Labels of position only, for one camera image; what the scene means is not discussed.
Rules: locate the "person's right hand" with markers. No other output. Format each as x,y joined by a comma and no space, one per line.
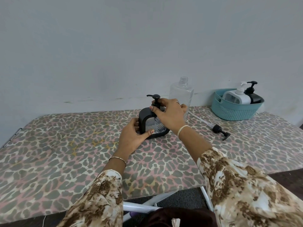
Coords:
172,115

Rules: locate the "person's left hand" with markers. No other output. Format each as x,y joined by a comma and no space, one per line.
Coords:
130,141

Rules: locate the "short black pump head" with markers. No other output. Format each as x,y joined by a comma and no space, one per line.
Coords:
251,88
155,100

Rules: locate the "tall clear plastic bottle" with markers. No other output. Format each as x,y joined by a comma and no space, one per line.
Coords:
182,92

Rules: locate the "black pump with long tube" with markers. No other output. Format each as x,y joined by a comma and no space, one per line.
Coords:
216,128

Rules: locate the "white soap dispenser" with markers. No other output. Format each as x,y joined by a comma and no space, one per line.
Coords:
232,98

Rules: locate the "teal plastic basket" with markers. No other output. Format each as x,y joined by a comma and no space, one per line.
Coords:
236,114

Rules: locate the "black square soap dispenser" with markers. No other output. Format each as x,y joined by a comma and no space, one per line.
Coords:
256,99

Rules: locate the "person's right forearm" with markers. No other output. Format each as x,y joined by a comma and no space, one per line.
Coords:
196,146

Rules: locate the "person's left forearm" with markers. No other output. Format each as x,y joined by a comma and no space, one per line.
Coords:
116,167

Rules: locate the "person's dark maroon garment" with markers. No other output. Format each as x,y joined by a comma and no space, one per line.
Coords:
189,217

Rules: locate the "white wrist band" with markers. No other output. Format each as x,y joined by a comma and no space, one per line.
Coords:
182,130

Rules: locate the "leopard print ironing board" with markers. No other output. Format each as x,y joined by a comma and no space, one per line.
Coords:
71,160

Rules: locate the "white ironing board leg frame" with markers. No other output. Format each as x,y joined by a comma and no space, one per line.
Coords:
139,206

